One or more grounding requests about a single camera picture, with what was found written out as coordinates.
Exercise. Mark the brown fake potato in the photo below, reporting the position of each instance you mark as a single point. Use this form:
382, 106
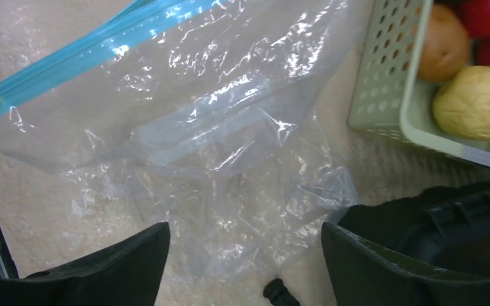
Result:
446, 47

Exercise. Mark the red fake apple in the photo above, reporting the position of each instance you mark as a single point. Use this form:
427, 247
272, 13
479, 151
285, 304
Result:
475, 16

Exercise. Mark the green perforated plastic basket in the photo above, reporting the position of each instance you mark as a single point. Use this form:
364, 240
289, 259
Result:
389, 99

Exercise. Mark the black toolbox clear lids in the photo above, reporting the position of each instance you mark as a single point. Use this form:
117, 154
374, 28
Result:
447, 227

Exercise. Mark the yellow fake lemon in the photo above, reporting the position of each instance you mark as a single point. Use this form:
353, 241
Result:
461, 106

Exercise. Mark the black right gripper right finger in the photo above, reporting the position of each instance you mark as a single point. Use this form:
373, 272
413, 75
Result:
362, 272

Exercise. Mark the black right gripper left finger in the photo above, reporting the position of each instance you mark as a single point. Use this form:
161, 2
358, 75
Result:
126, 273

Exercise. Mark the clear zip bag blue seal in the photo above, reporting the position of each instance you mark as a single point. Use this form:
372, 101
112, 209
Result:
199, 113

